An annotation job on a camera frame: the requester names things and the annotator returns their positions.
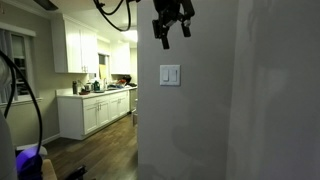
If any ceiling light panel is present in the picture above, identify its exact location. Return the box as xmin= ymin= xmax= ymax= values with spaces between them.
xmin=123 ymin=30 xmax=138 ymax=42

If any white kitchen cabinet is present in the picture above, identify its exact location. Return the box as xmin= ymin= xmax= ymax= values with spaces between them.
xmin=51 ymin=14 xmax=98 ymax=74
xmin=57 ymin=88 xmax=131 ymax=140

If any white far upper cabinet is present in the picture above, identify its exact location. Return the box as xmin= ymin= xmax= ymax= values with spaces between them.
xmin=110 ymin=43 xmax=130 ymax=74

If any white lower kitchen cabinet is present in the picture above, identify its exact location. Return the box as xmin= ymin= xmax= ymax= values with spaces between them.
xmin=57 ymin=88 xmax=131 ymax=140

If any white rocker switch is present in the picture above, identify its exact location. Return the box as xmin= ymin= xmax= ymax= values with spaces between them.
xmin=171 ymin=69 xmax=177 ymax=82
xmin=163 ymin=69 xmax=169 ymax=82

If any green kettle on counter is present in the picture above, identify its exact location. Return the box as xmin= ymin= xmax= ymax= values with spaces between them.
xmin=93 ymin=80 xmax=100 ymax=91

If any window with white frame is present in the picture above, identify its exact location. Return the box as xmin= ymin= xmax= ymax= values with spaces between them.
xmin=0 ymin=28 xmax=38 ymax=101

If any white upper kitchen cabinet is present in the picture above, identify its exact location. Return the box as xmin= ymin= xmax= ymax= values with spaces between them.
xmin=51 ymin=14 xmax=98 ymax=74

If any purple lit device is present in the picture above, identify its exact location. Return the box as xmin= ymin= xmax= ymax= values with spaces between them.
xmin=16 ymin=147 xmax=43 ymax=180

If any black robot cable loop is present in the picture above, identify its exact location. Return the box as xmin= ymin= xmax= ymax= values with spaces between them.
xmin=92 ymin=0 xmax=141 ymax=33

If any white double switch plate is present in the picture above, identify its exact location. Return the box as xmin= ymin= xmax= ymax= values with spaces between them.
xmin=160 ymin=65 xmax=181 ymax=86

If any small kitchen window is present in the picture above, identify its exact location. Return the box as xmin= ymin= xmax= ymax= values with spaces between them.
xmin=98 ymin=54 xmax=109 ymax=79

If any black foreground cable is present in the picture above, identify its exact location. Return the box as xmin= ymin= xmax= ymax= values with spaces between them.
xmin=0 ymin=49 xmax=44 ymax=156

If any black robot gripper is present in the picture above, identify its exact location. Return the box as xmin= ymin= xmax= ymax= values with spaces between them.
xmin=152 ymin=0 xmax=195 ymax=50

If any dark bottle on counter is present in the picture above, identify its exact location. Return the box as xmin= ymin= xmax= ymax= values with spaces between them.
xmin=72 ymin=81 xmax=78 ymax=95

